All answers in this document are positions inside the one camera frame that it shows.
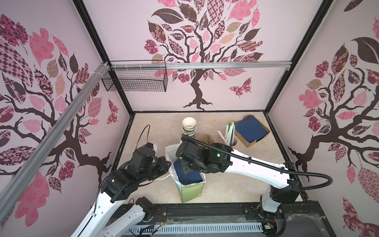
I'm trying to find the dark blue napkin single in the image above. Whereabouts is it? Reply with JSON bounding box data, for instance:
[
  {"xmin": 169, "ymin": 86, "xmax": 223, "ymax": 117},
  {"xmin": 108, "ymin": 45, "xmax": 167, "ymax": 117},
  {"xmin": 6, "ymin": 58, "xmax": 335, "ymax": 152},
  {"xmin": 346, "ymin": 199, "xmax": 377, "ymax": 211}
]
[{"xmin": 174, "ymin": 160, "xmax": 203, "ymax": 185}]

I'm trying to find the paper gift bag with handles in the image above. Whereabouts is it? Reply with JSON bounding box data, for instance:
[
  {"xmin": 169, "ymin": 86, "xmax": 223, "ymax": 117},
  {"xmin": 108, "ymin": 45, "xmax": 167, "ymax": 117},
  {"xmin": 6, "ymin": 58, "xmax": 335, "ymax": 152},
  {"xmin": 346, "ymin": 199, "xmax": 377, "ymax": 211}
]
[{"xmin": 165, "ymin": 144, "xmax": 206, "ymax": 203}]

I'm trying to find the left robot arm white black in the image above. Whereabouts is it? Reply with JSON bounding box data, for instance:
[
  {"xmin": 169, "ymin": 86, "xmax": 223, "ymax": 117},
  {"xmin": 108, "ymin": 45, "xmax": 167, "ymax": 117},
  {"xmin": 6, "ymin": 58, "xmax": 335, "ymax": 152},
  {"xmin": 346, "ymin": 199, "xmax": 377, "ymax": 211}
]
[{"xmin": 72, "ymin": 142, "xmax": 171, "ymax": 237}]

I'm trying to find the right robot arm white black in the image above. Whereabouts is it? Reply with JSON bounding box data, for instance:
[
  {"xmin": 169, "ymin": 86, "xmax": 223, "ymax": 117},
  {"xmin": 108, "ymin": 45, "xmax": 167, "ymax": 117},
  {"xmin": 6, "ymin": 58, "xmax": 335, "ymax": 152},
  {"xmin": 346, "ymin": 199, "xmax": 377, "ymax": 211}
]
[{"xmin": 176, "ymin": 136, "xmax": 333, "ymax": 218}]

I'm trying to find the brown pulp cup carrier stack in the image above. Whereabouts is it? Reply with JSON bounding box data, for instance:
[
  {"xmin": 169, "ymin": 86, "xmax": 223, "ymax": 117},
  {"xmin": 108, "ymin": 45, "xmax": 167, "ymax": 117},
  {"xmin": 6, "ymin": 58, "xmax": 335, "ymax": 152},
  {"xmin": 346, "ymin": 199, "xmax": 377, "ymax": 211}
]
[{"xmin": 198, "ymin": 134, "xmax": 215, "ymax": 145}]

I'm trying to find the pink bucket straw holder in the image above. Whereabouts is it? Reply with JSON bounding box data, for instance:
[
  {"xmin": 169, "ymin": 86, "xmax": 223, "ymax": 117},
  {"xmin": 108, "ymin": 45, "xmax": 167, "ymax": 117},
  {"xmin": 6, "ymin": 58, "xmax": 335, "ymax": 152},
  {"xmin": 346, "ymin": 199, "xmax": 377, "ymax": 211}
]
[{"xmin": 229, "ymin": 136, "xmax": 238, "ymax": 149}]

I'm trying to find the stack of paper cups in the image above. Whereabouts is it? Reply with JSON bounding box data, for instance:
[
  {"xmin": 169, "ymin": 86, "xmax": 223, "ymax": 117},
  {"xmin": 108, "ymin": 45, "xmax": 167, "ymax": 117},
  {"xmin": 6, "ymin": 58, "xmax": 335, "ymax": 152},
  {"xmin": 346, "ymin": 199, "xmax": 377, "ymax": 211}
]
[{"xmin": 182, "ymin": 117, "xmax": 197, "ymax": 138}]

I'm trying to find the white slotted cable duct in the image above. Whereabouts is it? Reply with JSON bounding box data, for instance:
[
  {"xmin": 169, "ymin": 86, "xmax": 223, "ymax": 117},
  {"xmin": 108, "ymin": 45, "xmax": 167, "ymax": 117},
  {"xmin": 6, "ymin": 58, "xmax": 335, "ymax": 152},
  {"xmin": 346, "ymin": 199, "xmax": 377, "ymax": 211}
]
[{"xmin": 125, "ymin": 223, "xmax": 263, "ymax": 237}]

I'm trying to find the black wire basket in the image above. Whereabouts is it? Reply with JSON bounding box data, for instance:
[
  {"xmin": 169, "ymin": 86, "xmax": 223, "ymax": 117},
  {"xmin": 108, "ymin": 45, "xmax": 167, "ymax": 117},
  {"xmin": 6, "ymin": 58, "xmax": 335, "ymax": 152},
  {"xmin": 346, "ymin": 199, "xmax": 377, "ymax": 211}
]
[{"xmin": 102, "ymin": 59, "xmax": 168, "ymax": 92}]

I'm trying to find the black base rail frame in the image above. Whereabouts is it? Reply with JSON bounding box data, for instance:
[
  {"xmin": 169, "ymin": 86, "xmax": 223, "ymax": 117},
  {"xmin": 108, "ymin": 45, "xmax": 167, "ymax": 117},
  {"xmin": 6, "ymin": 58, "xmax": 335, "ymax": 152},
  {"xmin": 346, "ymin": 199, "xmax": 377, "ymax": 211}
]
[{"xmin": 79, "ymin": 201, "xmax": 335, "ymax": 237}]

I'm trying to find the aluminium rail left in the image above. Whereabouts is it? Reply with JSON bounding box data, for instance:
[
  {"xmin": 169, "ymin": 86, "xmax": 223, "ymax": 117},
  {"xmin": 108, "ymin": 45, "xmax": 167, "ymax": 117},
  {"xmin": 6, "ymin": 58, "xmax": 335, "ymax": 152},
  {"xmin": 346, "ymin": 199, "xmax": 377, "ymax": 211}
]
[{"xmin": 1, "ymin": 62, "xmax": 109, "ymax": 220}]

